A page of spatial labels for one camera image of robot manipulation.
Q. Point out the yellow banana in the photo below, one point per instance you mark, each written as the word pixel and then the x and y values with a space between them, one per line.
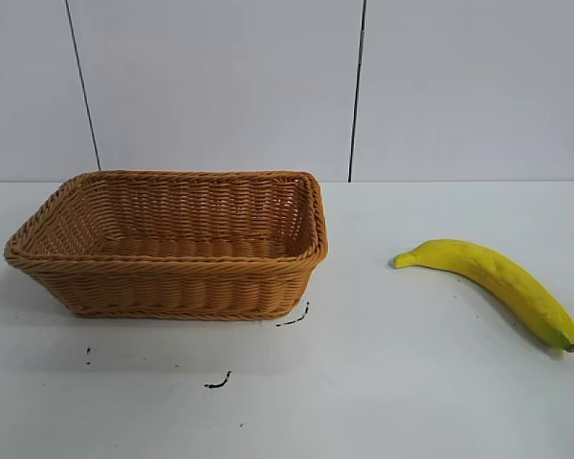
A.
pixel 497 282

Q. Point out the brown wicker basket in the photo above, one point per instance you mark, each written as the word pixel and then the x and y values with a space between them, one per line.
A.
pixel 172 282

